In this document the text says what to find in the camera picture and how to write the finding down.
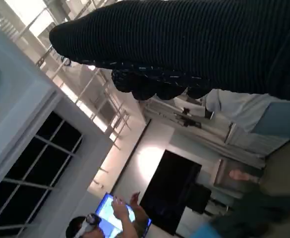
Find white headset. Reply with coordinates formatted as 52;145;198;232
75;212;102;238

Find dark paned window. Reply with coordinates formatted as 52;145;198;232
0;111;84;238

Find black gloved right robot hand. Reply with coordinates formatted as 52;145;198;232
49;0;290;102

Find large black screen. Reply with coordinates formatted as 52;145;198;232
139;150;202;236

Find black chair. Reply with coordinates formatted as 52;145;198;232
186;182;212;214

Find lit blue monitor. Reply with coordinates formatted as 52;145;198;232
95;192;152;235

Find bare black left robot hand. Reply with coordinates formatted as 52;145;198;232
191;183;290;238

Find person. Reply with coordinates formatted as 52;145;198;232
65;190;153;238
205;89;290;183

